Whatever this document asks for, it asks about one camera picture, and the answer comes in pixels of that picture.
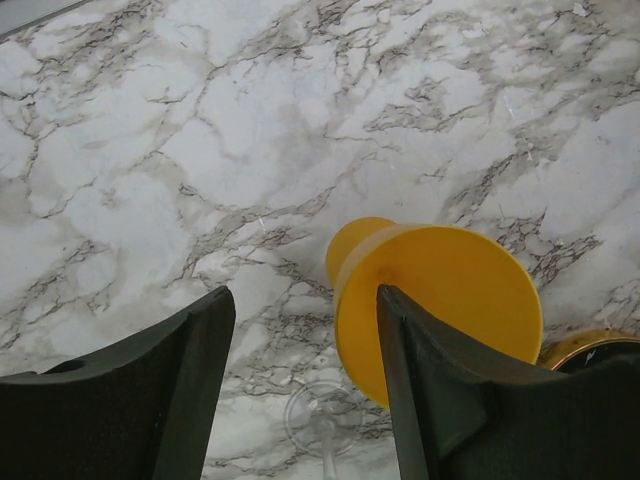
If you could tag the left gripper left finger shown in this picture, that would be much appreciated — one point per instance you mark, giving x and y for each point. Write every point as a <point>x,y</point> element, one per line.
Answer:
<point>141,408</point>

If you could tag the gold wire wine glass rack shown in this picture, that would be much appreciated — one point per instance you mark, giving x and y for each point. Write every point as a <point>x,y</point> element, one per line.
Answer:
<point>587,349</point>

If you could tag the clear champagne flute front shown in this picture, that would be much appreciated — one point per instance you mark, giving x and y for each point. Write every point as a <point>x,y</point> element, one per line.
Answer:
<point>324,419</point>

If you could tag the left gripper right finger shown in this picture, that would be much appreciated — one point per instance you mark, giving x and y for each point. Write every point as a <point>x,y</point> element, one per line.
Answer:
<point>462,410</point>

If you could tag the orange plastic wine glass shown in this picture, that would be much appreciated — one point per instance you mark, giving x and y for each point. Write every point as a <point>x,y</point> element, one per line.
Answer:
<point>463,278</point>

